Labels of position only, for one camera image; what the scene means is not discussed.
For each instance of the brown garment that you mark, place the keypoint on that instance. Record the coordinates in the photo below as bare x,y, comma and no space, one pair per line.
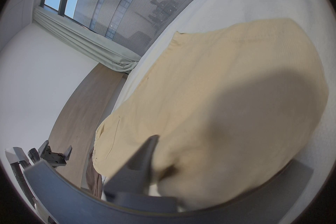
93,178

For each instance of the pale green curtain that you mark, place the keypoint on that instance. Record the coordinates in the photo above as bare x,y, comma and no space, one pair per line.
86,41

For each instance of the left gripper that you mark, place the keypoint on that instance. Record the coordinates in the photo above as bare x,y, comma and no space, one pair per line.
55,160

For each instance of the tan shorts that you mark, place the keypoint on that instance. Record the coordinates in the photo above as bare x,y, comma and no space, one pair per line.
223,86

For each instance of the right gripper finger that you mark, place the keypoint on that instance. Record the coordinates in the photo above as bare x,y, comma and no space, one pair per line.
136,173

